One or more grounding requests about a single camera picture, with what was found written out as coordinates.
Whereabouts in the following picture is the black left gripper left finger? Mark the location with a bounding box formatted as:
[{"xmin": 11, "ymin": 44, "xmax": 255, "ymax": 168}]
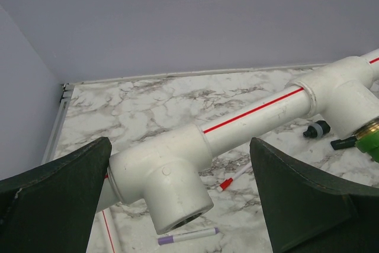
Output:
[{"xmin": 1, "ymin": 137, "xmax": 112, "ymax": 252}]

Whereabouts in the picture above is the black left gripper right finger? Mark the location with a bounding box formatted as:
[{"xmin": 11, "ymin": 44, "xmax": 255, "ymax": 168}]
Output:
[{"xmin": 250, "ymin": 137, "xmax": 378, "ymax": 252}]

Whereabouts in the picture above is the black grey hose connector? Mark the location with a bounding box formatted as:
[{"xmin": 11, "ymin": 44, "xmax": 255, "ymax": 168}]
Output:
[{"xmin": 303, "ymin": 120, "xmax": 331, "ymax": 139}]

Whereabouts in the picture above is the white PVC pipe frame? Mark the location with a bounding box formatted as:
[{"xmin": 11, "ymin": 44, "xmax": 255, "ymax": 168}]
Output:
[{"xmin": 97, "ymin": 51, "xmax": 378, "ymax": 235}]

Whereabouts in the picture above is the black orange highlighter marker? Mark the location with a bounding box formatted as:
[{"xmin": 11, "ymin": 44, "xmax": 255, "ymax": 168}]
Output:
[{"xmin": 330, "ymin": 136, "xmax": 357, "ymax": 150}]

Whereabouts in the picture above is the purple capped white marker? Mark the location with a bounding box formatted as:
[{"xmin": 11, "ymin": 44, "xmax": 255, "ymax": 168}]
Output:
[{"xmin": 158, "ymin": 227, "xmax": 220, "ymax": 246}]

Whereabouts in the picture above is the red capped white marker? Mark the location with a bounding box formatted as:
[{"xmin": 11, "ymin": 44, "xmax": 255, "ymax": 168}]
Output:
[{"xmin": 216, "ymin": 164, "xmax": 252, "ymax": 193}]

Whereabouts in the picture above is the green water faucet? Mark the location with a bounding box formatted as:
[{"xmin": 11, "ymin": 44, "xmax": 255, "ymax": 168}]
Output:
[{"xmin": 354, "ymin": 118, "xmax": 378, "ymax": 162}]

